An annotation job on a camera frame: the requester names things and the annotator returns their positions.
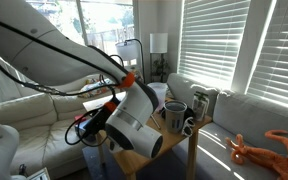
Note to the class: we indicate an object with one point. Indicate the black round object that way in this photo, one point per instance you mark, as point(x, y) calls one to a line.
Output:
point(189, 112)

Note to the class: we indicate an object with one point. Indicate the large glass window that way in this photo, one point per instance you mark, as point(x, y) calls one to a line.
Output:
point(104, 23)

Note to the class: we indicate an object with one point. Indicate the white leather sofa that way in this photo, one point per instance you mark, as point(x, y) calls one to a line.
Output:
point(34, 133)

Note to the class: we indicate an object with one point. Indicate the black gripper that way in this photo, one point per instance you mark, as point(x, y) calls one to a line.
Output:
point(99, 120)

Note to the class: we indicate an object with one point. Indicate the white table lamp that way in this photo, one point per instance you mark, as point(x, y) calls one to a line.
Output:
point(158, 43)

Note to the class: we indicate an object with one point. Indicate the metal tumbler cup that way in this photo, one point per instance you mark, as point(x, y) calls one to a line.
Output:
point(175, 116)

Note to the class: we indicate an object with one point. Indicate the dark blue box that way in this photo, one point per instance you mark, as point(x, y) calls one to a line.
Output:
point(81, 125)

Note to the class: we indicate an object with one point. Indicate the grey fabric sofa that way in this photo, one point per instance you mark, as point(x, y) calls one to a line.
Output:
point(250, 116)

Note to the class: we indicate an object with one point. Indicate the arc lamp white shade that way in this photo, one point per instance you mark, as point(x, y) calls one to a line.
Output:
point(128, 50)

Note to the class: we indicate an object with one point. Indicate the clear plastic pitcher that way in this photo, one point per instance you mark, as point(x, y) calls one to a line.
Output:
point(160, 95)

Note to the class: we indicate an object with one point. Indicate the green house plant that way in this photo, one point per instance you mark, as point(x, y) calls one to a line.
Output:
point(160, 68)

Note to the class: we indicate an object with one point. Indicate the orange plush octopus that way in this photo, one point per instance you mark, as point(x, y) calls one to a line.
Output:
point(270, 158)

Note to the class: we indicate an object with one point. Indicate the wide white window blind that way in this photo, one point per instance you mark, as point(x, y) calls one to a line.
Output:
point(214, 40)

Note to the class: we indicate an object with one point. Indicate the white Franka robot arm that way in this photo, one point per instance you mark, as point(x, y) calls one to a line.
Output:
point(50, 56)

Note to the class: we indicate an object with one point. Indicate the wooden table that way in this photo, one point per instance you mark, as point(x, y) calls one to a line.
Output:
point(140, 156)

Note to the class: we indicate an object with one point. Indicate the green print clear package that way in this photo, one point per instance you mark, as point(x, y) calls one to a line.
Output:
point(200, 106)

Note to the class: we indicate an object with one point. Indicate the narrow white window blind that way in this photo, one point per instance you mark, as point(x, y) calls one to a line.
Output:
point(282, 50)

